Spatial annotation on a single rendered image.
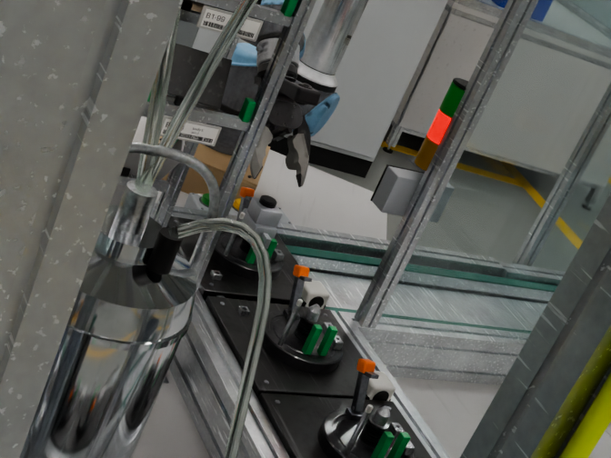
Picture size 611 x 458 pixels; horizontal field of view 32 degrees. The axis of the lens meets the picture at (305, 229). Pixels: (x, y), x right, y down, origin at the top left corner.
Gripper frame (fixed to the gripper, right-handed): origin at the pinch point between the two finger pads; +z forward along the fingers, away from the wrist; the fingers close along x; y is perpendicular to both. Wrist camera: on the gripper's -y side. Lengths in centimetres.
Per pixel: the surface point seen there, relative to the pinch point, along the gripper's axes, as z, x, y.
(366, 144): -106, -207, 264
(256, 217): 6.8, 2.0, 4.0
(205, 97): -2.0, 26.6, -23.7
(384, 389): 36.1, -9.8, -17.1
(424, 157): -2.2, -16.8, -18.0
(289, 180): -20, -42, 65
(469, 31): -177, -266, 254
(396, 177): 1.3, -13.2, -15.4
